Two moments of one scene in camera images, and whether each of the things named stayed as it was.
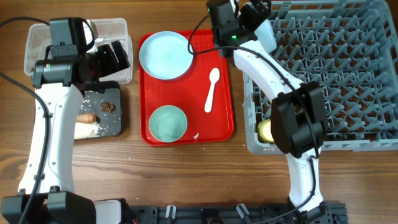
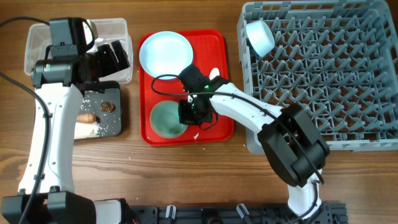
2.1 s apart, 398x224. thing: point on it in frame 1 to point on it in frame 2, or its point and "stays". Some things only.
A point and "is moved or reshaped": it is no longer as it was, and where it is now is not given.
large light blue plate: (164, 55) stays
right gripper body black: (248, 22) to (189, 114)
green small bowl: (168, 123) is moved or reshaped
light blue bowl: (266, 36) stays
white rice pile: (83, 130) stays
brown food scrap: (107, 107) stays
